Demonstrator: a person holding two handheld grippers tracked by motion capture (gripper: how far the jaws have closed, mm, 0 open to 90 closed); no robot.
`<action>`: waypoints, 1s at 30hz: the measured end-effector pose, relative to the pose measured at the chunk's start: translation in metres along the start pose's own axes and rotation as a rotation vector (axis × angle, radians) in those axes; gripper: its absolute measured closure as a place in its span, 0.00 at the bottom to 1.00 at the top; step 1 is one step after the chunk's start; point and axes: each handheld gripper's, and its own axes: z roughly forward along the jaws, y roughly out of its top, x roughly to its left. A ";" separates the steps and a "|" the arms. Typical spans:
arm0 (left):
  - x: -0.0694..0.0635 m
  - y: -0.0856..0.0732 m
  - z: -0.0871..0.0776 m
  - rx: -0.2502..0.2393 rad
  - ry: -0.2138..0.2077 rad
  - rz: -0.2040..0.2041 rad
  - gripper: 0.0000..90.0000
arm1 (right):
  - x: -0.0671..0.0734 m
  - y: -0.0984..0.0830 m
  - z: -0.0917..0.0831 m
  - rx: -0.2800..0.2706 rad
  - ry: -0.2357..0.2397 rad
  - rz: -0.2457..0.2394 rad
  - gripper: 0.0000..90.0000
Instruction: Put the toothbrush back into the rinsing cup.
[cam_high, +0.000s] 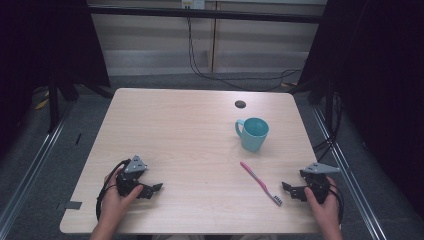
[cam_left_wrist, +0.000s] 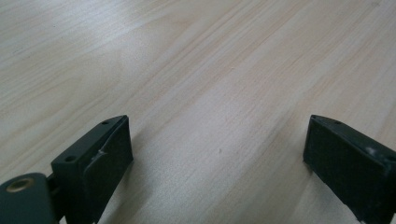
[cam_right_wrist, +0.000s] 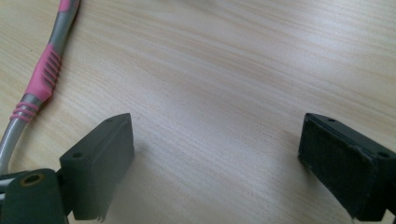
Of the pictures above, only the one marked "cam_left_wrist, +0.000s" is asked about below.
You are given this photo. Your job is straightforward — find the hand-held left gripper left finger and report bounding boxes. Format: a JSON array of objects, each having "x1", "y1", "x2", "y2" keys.
[{"x1": 50, "y1": 114, "x2": 134, "y2": 224}]

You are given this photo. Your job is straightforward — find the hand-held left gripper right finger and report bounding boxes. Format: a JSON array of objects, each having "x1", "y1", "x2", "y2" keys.
[{"x1": 303, "y1": 114, "x2": 396, "y2": 224}]

